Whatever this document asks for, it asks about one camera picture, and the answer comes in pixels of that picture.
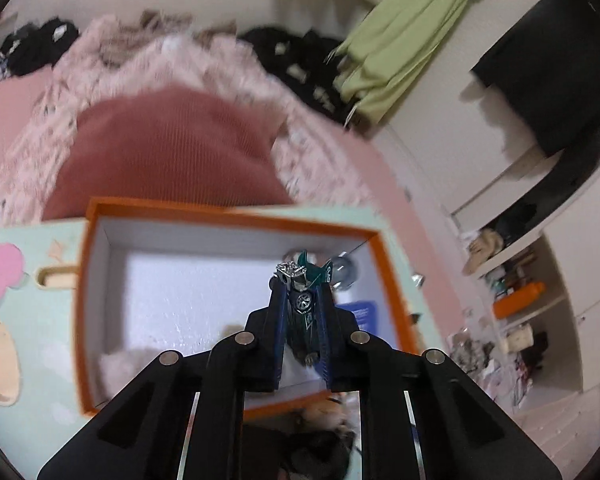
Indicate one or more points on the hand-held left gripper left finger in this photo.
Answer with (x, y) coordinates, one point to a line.
(279, 340)

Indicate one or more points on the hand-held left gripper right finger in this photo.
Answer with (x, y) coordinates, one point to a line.
(327, 355)

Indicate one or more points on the green toy car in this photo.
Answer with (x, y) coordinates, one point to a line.
(300, 305)

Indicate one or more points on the orange cardboard box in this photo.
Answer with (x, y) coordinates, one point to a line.
(180, 285)

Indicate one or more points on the mint cartoon desktop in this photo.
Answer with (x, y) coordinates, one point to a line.
(45, 345)

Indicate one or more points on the blue card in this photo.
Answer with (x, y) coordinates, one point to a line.
(359, 317)

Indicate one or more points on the round silver mirror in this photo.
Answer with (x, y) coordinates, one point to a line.
(345, 271)

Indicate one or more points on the clutter of small trinkets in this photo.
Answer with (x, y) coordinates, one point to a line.
(480, 355)

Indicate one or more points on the beige plush toy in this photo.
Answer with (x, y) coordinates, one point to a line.
(482, 252)

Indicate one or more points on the white jar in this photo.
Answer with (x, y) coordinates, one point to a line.
(519, 339)

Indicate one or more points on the dark red ribbed pillow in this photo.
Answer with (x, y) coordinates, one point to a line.
(170, 150)

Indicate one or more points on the white shelf unit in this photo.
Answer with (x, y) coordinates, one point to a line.
(580, 270)

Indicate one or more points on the pink printed blanket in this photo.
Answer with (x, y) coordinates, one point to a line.
(195, 60)

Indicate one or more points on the beige brown cloth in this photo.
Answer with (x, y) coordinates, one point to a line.
(155, 22)

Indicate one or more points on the light green hanging cloth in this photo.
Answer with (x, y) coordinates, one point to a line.
(415, 25)

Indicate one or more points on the black hanging garment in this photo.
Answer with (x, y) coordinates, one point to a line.
(540, 60)

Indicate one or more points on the black striped clothes pile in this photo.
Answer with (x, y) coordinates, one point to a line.
(35, 45)

